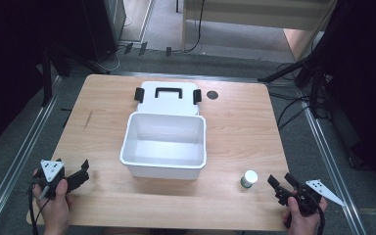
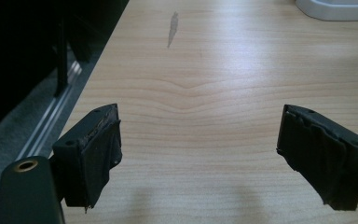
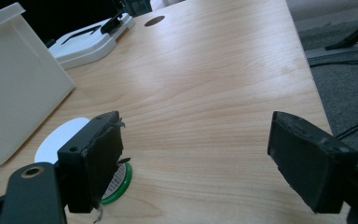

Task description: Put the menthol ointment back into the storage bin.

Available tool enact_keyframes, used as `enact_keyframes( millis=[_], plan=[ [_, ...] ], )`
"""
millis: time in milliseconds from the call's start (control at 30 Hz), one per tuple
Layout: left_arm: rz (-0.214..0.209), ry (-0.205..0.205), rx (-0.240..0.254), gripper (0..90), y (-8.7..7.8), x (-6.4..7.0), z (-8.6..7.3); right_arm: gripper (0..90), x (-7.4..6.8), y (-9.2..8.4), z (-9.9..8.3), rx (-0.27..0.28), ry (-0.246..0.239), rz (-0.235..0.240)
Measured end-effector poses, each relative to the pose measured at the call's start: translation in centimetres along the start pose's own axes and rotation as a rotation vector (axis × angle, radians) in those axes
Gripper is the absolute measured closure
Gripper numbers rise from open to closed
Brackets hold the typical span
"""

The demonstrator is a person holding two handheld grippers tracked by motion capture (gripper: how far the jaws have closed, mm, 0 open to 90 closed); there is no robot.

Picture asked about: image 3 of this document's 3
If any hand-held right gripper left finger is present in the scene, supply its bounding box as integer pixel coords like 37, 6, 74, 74
57, 110, 127, 215

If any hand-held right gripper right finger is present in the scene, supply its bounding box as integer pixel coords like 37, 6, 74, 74
267, 110, 358, 215

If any green rimmed round container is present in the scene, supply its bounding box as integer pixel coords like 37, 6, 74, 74
101, 161, 133, 206

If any white round disc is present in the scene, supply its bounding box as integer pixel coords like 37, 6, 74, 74
34, 117, 91, 165

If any white plastic bin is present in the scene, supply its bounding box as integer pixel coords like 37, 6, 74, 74
0, 2, 76, 169

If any white tray with black tool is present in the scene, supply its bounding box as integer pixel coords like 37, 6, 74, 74
48, 12, 136, 71

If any black metal stand leg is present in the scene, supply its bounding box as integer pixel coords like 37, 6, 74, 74
324, 13, 358, 51

